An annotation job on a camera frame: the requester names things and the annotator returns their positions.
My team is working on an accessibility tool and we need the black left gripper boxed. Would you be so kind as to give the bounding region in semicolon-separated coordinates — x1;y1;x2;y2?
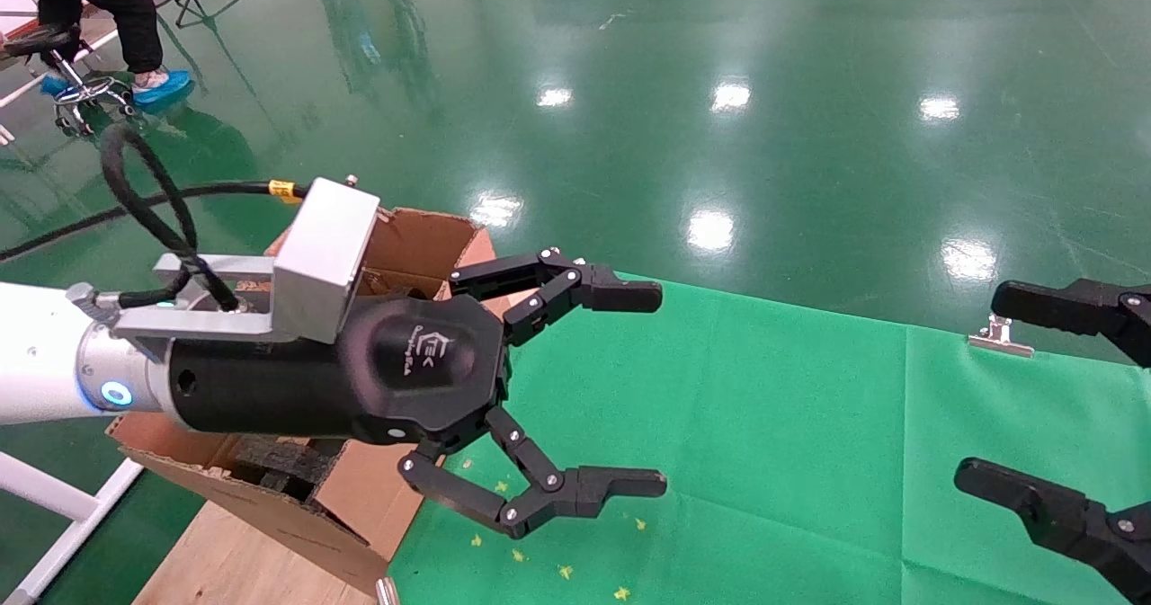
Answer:
166;247;669;539

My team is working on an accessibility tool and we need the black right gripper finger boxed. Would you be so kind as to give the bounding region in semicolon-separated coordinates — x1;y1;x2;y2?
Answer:
953;458;1151;605
989;279;1151;369

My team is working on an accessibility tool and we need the large open brown carton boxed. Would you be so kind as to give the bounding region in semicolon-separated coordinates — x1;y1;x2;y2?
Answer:
108;208;500;597

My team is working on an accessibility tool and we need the green cloth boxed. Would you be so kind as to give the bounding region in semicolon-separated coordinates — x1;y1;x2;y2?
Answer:
387;271;1151;605

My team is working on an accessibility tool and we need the black foam block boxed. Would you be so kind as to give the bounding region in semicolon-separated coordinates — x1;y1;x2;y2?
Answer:
229;436;347;498

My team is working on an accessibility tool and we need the chrome stool with black seat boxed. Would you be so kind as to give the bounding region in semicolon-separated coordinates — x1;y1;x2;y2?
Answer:
4;22;138;136

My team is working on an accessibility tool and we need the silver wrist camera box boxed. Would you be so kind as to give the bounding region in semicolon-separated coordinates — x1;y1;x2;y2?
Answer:
112;175;382;345

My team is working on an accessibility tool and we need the black cable with yellow tag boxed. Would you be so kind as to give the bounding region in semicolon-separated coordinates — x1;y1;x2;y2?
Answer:
0;124;311;311

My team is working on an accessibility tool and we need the white metal frame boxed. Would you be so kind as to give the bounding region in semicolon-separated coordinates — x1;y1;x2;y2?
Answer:
0;450;145;605

